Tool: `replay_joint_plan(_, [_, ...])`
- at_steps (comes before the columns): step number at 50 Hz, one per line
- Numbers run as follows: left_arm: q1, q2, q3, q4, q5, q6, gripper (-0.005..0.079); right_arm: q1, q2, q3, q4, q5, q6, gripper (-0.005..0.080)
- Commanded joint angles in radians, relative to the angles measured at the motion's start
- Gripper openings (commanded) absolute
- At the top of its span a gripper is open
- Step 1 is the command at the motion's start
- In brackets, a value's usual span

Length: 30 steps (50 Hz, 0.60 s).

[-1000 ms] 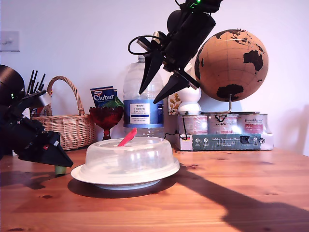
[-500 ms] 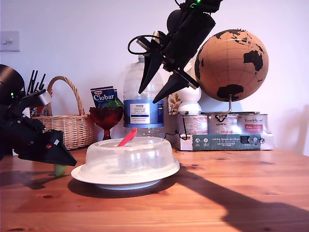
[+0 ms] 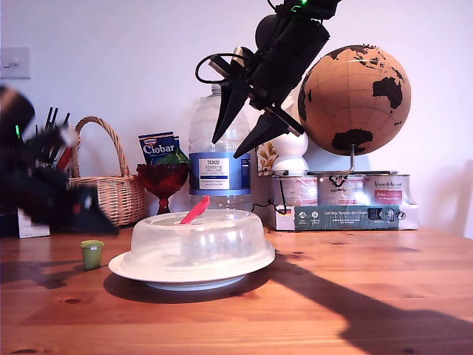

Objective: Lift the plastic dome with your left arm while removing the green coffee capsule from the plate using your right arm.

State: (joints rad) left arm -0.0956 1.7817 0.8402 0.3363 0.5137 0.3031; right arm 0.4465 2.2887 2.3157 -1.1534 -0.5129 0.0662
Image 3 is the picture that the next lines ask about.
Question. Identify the blue Ciobar packet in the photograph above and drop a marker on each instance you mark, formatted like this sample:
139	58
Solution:
177	143
157	148

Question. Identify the white can red label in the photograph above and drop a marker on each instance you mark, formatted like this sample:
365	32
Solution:
386	190

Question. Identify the white printed carton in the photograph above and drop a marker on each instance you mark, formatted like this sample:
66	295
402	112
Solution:
37	229

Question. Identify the leaf print napkin box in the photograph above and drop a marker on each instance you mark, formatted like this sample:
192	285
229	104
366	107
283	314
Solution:
266	159

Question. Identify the white can pink label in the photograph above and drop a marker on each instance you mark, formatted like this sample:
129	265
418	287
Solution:
299	190

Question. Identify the white round security camera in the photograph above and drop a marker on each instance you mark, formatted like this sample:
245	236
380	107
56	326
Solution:
292	155

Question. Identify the cork globe on stand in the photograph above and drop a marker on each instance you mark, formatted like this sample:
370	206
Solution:
351	103

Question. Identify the green coffee capsule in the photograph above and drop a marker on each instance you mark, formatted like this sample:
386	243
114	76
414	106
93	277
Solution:
91	257

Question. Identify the large clear water bottle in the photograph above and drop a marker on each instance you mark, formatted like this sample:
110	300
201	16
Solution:
220	177

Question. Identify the white round plate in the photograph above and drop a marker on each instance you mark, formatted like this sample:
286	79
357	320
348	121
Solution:
122	268

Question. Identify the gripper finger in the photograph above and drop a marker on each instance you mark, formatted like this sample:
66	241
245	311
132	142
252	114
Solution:
264	131
92	218
231	107

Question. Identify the green foil wrapper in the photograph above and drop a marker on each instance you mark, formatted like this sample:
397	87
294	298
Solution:
177	159

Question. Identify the white light switch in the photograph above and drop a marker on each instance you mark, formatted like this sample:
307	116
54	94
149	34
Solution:
18	64

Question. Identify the red glass goblet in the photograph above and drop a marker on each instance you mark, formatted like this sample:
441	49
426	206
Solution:
162	181

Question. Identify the white can black scribble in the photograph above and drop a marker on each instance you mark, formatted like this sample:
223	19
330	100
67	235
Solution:
340	190

